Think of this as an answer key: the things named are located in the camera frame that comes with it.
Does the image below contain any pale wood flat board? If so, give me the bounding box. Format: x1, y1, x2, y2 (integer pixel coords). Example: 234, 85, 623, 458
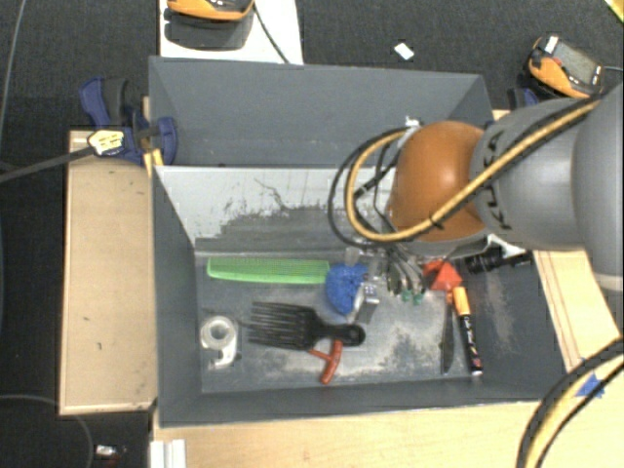
58, 129, 159, 416

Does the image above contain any black hair pick comb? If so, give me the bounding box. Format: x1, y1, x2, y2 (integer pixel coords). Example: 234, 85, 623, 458
247, 300, 368, 352

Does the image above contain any blue sponge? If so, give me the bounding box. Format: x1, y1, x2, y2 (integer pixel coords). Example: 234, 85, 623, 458
324, 261, 368, 318

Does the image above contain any red T-handle tool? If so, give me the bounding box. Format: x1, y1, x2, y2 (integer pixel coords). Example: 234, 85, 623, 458
309, 339, 344, 386

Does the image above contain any orange and black marker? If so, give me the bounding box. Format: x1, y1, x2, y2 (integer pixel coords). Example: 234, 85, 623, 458
451, 285, 486, 377

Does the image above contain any green comb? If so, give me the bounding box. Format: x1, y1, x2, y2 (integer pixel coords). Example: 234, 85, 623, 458
206, 256, 332, 286

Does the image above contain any orange triangular block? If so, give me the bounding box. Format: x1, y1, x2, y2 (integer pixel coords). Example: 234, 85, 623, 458
422, 258, 464, 293

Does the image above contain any black cylinder on white bracket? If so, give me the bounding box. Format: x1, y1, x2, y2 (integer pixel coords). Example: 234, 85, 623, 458
462, 234, 533, 276

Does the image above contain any grey metal bin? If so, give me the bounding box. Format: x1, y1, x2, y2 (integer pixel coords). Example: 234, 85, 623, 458
147, 56, 569, 427

